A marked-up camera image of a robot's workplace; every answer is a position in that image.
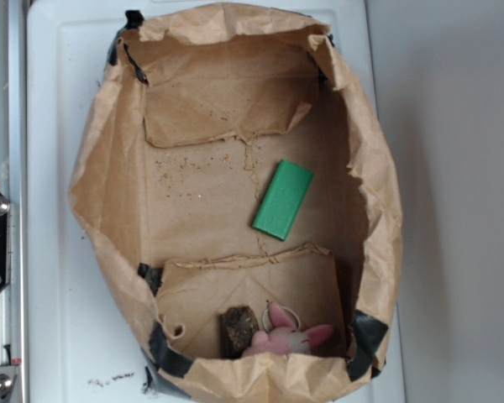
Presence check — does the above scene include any green rectangular block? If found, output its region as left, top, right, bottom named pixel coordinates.
left=252, top=160, right=314, bottom=241

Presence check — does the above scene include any white plastic bin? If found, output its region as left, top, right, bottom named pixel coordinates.
left=27, top=1, right=406, bottom=402

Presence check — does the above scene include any brown paper bag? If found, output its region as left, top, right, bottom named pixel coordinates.
left=69, top=3, right=402, bottom=402

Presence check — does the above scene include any aluminium frame rail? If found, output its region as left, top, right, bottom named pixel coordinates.
left=0, top=1, right=29, bottom=402

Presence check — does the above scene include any pink plush bunny keychain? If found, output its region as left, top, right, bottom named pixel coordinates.
left=241, top=302, right=334, bottom=358

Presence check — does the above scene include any dark brown rock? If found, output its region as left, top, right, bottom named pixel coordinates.
left=220, top=306, right=260, bottom=359

